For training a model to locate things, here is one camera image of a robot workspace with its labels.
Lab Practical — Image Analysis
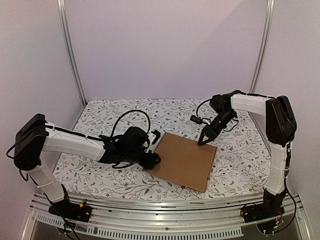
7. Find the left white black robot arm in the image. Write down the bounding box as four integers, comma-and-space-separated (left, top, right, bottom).
6, 113, 161, 217

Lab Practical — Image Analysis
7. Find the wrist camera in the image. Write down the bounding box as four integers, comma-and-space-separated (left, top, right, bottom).
145, 130, 161, 152
190, 115, 211, 125

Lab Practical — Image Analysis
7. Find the left aluminium frame post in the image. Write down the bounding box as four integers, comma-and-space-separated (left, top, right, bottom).
57, 0, 88, 107

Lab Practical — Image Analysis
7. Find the aluminium front rail base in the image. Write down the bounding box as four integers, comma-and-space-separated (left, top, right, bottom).
20, 193, 314, 240

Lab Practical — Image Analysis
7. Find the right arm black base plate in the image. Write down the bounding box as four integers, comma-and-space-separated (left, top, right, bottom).
240, 203, 285, 223

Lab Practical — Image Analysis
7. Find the brown cardboard box sheet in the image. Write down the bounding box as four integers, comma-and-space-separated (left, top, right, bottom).
147, 132, 218, 193

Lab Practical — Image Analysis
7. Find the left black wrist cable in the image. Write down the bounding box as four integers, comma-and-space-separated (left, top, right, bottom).
111, 109, 151, 138

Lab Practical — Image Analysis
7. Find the right aluminium frame post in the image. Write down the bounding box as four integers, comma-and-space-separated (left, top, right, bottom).
249, 0, 275, 94

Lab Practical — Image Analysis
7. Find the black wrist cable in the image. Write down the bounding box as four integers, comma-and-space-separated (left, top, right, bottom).
195, 98, 213, 120
111, 109, 151, 138

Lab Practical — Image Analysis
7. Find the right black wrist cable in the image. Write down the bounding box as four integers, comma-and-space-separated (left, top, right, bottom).
195, 98, 213, 120

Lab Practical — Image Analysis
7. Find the aluminium frame post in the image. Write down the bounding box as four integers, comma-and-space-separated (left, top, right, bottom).
249, 0, 275, 94
57, 0, 88, 107

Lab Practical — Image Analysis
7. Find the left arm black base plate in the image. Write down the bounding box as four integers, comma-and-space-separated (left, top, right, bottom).
48, 200, 93, 223

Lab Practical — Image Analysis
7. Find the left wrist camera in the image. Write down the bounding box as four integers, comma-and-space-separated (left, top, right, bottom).
145, 130, 161, 152

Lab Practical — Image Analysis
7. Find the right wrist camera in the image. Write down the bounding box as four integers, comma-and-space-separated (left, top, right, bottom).
190, 115, 211, 125

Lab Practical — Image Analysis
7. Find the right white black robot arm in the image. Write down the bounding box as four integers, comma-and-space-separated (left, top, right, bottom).
190, 90, 297, 218

